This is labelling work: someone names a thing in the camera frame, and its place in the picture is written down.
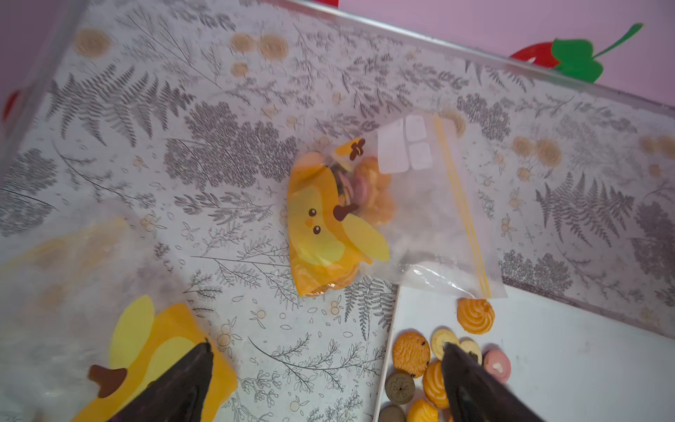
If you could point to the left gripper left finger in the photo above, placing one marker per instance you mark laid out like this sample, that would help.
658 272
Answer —
177 395

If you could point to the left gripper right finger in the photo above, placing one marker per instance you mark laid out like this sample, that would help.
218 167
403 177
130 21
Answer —
475 395

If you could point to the ziploc bag with cookies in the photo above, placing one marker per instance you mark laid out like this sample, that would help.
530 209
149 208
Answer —
91 315

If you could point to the ziploc bag yellow duck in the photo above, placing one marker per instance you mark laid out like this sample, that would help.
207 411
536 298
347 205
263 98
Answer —
395 204

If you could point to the pink heart cookie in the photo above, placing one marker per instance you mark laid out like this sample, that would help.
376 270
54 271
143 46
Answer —
497 364

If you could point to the brown round cookie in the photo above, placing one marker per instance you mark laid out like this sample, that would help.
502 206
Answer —
400 388

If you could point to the orange chip cookie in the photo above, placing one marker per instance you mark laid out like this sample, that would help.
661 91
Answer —
411 353

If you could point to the orange swirl cookie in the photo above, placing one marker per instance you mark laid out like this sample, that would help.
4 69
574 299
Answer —
476 316

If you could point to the white plastic tray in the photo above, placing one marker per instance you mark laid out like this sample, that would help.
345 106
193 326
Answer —
568 364

